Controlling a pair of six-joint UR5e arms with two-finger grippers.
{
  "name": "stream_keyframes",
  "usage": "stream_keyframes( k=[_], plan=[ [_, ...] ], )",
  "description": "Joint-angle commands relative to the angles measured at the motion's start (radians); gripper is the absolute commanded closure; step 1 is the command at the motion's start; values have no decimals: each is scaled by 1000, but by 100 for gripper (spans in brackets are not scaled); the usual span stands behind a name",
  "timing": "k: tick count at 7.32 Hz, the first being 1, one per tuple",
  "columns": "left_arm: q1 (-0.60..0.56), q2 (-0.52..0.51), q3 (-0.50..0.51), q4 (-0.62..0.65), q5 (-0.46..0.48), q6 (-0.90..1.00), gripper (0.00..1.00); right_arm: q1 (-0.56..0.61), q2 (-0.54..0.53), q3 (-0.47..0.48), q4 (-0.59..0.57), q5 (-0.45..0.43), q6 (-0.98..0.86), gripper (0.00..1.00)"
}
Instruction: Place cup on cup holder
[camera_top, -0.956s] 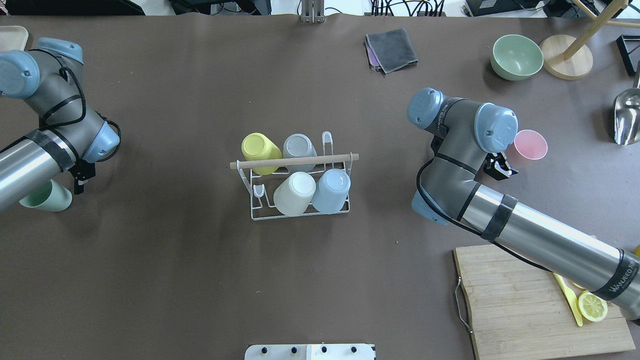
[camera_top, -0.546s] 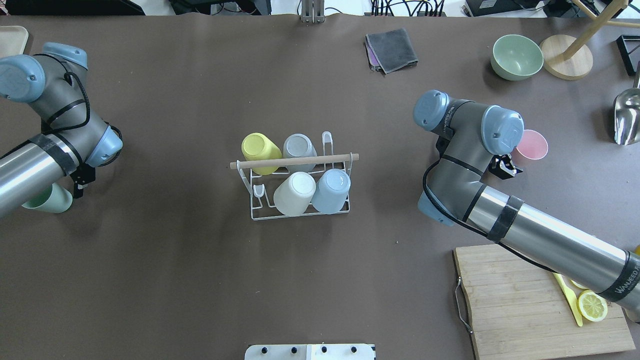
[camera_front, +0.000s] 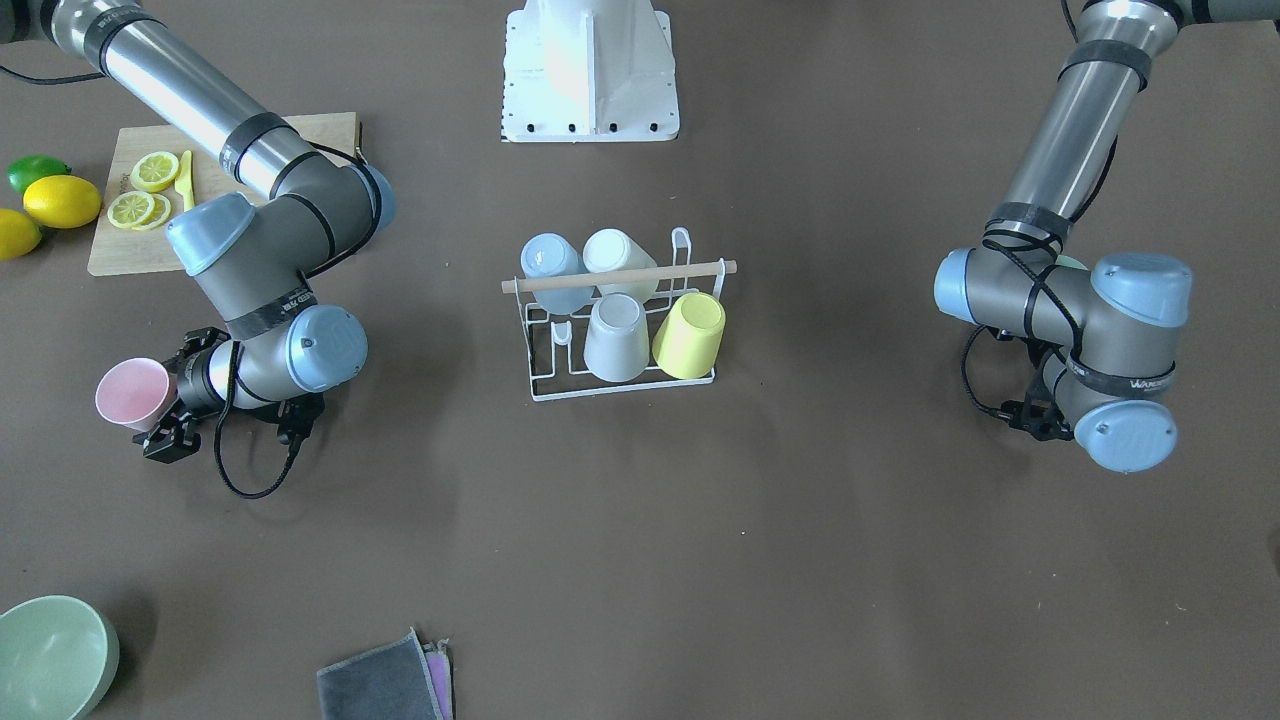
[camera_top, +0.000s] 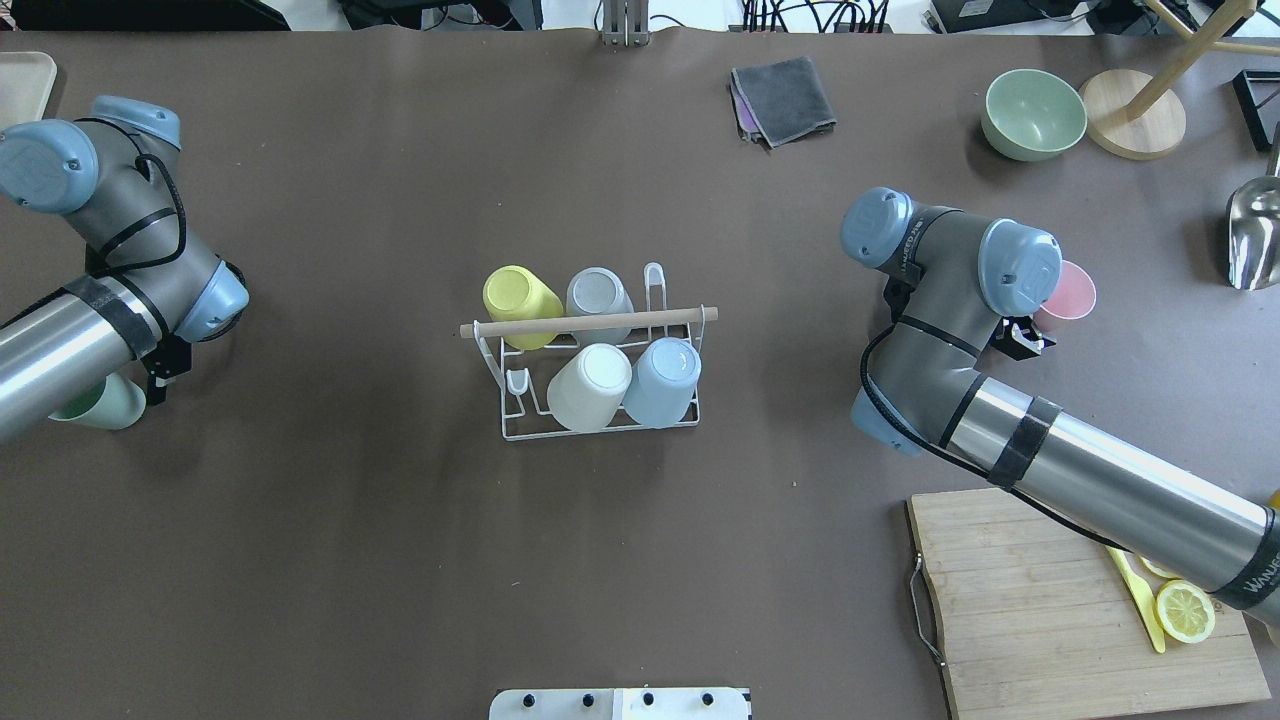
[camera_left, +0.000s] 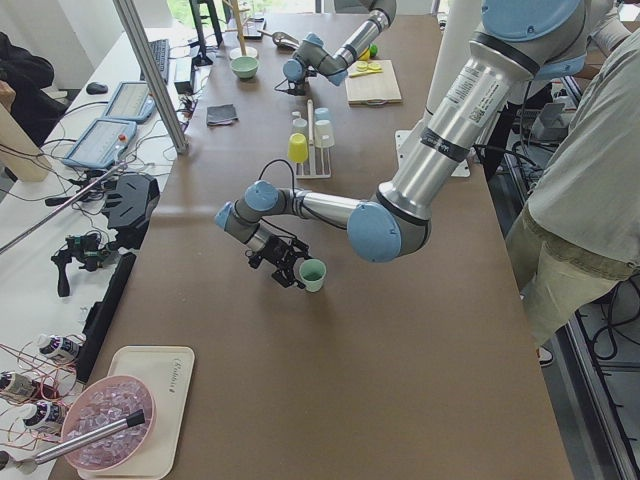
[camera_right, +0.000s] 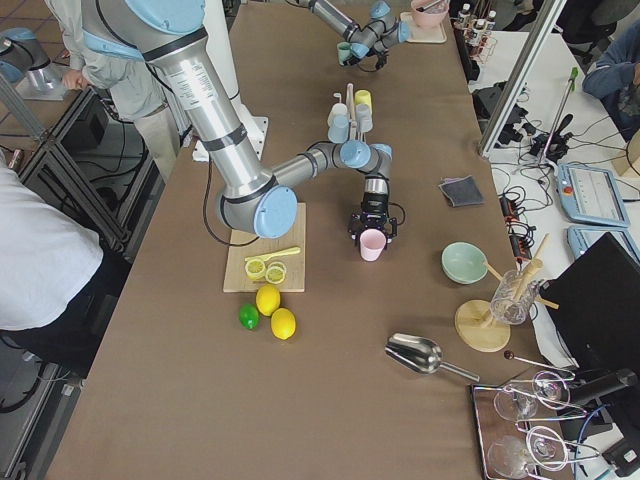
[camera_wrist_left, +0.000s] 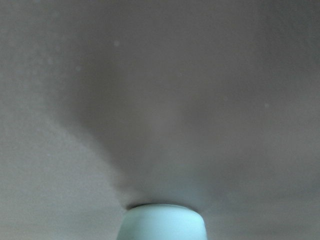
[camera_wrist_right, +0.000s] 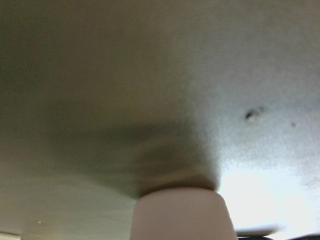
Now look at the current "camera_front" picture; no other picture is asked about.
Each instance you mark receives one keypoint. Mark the grey folded cloth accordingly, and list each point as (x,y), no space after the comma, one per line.
(390,682)

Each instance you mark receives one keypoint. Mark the yellow plastic knife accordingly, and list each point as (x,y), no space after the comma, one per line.
(184,182)

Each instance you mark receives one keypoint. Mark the white wire cup holder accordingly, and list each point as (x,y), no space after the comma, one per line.
(555,343)

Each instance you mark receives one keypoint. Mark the white cup on holder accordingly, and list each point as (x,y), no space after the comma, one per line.
(611,250)

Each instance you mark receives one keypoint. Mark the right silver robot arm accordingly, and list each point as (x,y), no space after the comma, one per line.
(298,211)

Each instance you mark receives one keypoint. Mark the grey cup on holder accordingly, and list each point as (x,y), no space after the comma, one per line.
(617,347)

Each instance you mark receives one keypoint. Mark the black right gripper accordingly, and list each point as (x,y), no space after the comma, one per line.
(189,383)

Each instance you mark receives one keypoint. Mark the purple cloth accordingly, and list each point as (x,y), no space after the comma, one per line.
(439,663)

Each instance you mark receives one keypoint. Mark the yellow cup on holder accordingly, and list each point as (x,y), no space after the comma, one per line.
(688,341)

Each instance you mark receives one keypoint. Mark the green bowl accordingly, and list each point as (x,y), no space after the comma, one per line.
(59,656)

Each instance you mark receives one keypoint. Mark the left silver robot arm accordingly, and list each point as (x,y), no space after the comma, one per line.
(1102,338)

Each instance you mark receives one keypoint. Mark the yellow lemon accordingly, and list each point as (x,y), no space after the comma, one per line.
(19,234)
(62,202)

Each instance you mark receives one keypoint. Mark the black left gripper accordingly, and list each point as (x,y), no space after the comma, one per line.
(1047,422)

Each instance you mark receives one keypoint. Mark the blue cup on holder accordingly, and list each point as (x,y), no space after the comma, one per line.
(549,255)

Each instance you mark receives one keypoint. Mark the lemon slice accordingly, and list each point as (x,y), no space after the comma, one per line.
(155,172)

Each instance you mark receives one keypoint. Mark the pink cup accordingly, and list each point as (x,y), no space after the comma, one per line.
(136,393)

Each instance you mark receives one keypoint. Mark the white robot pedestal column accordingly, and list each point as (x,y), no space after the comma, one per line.
(589,72)

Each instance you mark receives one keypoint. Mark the green lime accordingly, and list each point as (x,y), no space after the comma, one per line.
(22,172)

